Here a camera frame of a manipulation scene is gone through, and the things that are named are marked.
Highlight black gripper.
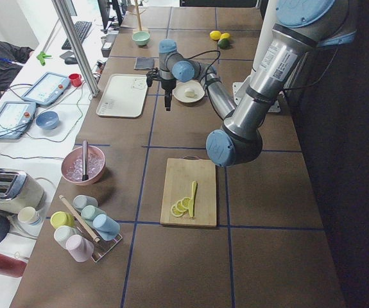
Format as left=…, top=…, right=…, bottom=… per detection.
left=161, top=78, right=176, bottom=111

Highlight cream round plate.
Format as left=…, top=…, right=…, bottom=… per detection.
left=173, top=80, right=205, bottom=104

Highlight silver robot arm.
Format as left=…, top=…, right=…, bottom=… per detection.
left=147, top=0, right=358, bottom=167

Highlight cream bear tray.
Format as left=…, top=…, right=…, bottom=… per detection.
left=96, top=74, right=148, bottom=118

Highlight grey folded cloth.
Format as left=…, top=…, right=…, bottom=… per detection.
left=133, top=57, right=155, bottom=71

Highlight green bowl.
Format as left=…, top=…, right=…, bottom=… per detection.
left=132, top=31, right=150, bottom=46

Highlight green avocado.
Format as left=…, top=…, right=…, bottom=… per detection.
left=217, top=38, right=231, bottom=49

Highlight yellow lemon front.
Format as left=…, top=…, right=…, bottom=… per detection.
left=209, top=30, right=222, bottom=41

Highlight yellow lemon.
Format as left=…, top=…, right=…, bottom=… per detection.
left=209, top=30, right=222, bottom=41
left=219, top=32, right=230, bottom=40

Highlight black box with label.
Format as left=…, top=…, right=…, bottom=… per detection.
left=101, top=33, right=117, bottom=58

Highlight yellow lemon back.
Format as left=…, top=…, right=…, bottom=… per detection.
left=219, top=32, right=230, bottom=40

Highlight wooden mug stand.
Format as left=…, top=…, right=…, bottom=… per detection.
left=133, top=0, right=150, bottom=33

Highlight red cup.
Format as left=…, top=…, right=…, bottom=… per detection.
left=68, top=73, right=82, bottom=87

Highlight wooden cutting board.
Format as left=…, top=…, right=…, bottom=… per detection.
left=160, top=158, right=217, bottom=227

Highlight black computer mouse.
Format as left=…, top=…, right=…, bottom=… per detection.
left=64, top=56, right=78, bottom=65

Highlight black keyboard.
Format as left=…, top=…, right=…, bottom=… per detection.
left=62, top=21, right=92, bottom=50

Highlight lemon slices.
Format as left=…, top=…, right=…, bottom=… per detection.
left=170, top=197, right=193, bottom=218

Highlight metal ice scoop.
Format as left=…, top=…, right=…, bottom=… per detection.
left=82, top=140, right=89, bottom=182

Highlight pink bowl with ice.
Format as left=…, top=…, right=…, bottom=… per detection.
left=61, top=146, right=106, bottom=185

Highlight far teach pendant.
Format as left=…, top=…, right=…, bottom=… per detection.
left=21, top=72, right=70, bottom=106

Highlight teach pendant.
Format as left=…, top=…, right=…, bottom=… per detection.
left=21, top=72, right=70, bottom=106
left=0, top=101, right=37, bottom=139

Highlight blue bowl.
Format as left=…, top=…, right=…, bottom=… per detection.
left=35, top=111, right=60, bottom=130

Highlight green plastic clamp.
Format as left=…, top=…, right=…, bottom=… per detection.
left=37, top=51, right=52, bottom=66

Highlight blue cup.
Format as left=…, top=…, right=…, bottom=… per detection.
left=92, top=214, right=121, bottom=241

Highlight cup rack with cups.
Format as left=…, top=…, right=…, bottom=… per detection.
left=50, top=195, right=123, bottom=262

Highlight near teach pendant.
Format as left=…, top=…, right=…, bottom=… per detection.
left=0, top=101, right=37, bottom=139

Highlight cream small cup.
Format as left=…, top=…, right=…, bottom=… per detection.
left=17, top=207, right=42, bottom=226

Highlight cream toaster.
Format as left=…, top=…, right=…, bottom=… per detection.
left=0, top=168, right=44, bottom=214

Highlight red bottle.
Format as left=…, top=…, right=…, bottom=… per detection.
left=0, top=253, right=27, bottom=278

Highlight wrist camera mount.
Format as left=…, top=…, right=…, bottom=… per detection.
left=146, top=67, right=160, bottom=87

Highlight aluminium frame post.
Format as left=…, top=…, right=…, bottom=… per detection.
left=52, top=0, right=99, bottom=98

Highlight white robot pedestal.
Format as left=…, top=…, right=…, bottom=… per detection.
left=233, top=0, right=278, bottom=106

